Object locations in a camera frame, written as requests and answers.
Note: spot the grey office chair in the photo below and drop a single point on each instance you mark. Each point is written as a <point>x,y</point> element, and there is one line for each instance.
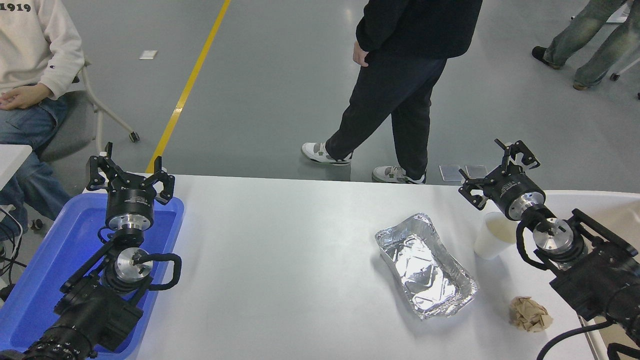
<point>70,130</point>

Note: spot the clear floor plate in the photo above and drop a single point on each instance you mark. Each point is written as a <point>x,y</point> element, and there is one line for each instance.
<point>450,173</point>
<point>476,170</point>

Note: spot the small white table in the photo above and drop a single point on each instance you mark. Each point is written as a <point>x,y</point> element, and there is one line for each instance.
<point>10,160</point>

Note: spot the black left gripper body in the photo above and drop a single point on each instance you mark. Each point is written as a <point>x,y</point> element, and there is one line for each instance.
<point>129,200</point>

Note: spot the white frame stand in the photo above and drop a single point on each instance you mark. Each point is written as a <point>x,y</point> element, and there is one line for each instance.
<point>617,15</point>

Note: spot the silver foil tray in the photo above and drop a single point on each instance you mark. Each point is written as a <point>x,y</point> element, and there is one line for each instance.
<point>425,270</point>

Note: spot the white frame chair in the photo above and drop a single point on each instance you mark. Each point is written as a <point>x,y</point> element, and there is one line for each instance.
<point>614,76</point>

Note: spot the crumpled tan paper ball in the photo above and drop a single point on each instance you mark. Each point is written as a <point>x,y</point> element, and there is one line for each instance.
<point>530,315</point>

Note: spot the person's hand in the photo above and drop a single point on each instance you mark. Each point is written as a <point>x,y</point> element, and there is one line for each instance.
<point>361,56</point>
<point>25,97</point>

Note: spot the blue plastic tray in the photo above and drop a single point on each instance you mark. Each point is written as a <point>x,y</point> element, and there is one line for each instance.
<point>70,235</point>

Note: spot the person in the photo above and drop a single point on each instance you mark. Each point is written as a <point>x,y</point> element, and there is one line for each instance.
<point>575,35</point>
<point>400,90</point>
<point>30,45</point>

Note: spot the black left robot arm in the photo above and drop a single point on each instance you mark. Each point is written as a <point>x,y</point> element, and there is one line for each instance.
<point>95,315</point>

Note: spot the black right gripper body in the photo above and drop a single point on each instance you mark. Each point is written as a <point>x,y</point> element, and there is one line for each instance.
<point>515,187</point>

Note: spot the white paper cup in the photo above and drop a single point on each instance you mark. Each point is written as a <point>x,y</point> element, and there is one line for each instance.
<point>492,242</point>

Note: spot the large pale bin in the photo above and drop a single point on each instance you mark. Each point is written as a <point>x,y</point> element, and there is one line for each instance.
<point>617,212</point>

